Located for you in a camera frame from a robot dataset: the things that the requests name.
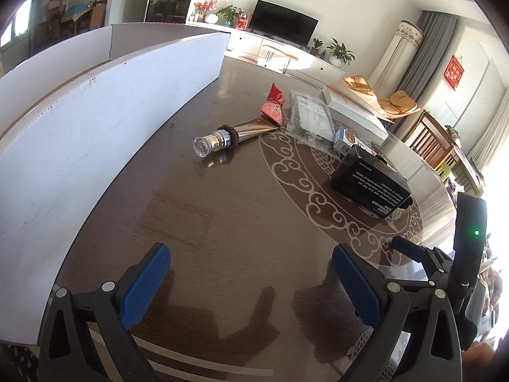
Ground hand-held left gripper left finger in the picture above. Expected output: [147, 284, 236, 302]
[38, 243, 172, 382]

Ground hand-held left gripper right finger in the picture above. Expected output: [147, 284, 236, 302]
[331, 244, 464, 382]

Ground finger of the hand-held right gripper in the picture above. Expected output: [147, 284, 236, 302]
[392, 236, 455, 288]

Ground black printed cardboard box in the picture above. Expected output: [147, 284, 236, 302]
[330, 145, 413, 220]

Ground white board panel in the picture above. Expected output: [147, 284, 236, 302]
[0, 23, 232, 345]

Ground phone case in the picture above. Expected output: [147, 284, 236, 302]
[286, 89, 335, 148]

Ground person's right hand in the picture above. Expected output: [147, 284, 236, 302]
[461, 265, 502, 367]

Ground wooden dining chair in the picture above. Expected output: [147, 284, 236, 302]
[403, 110, 458, 176]

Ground blue and white small box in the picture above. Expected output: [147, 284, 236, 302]
[333, 127, 377, 156]

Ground orange lounge chair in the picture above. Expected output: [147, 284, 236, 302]
[342, 74, 422, 119]

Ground white flat box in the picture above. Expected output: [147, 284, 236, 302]
[321, 83, 389, 141]

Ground gold tube with clear cap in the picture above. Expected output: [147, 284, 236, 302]
[193, 116, 279, 158]

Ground grey curtain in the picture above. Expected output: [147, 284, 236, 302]
[401, 10, 459, 128]

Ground covered standing air conditioner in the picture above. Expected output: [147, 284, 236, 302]
[368, 20, 424, 89]

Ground red foil packet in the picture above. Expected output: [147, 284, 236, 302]
[260, 83, 285, 126]

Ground large potted green plant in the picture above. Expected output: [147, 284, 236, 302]
[325, 38, 356, 67]

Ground oval wooden coffee table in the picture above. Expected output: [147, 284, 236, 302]
[261, 44, 305, 74]

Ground black television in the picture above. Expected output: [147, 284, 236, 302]
[251, 0, 319, 47]

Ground white television cabinet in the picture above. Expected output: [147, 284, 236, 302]
[225, 30, 345, 84]

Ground red flowers in white vase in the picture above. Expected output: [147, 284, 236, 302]
[193, 0, 220, 24]

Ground blue patterned table cover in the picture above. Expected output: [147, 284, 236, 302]
[60, 4, 89, 23]

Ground bushy green plant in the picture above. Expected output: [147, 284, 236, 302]
[218, 5, 241, 28]

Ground window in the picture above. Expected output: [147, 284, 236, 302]
[0, 0, 33, 48]

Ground red wall hanging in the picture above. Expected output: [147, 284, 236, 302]
[444, 55, 465, 87]

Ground wooden chair by wall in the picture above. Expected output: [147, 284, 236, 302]
[88, 2, 108, 31]

